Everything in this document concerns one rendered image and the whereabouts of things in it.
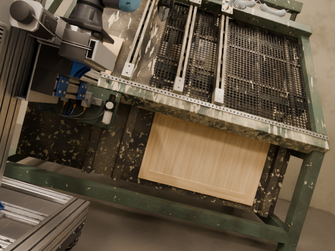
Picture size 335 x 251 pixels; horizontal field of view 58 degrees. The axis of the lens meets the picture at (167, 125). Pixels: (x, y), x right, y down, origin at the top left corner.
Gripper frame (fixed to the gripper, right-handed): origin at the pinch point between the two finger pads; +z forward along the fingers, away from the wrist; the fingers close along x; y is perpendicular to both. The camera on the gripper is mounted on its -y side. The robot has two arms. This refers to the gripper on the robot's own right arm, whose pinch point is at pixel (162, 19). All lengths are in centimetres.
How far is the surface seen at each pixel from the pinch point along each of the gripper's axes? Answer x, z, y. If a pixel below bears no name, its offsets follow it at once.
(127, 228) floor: 4, 111, -72
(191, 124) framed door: -35, 67, -11
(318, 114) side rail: -125, 42, -12
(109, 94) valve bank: 26, 46, -21
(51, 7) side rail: 78, 20, 47
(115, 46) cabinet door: 27.0, 30.6, 22.1
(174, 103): -16, 45, -23
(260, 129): -75, 49, -32
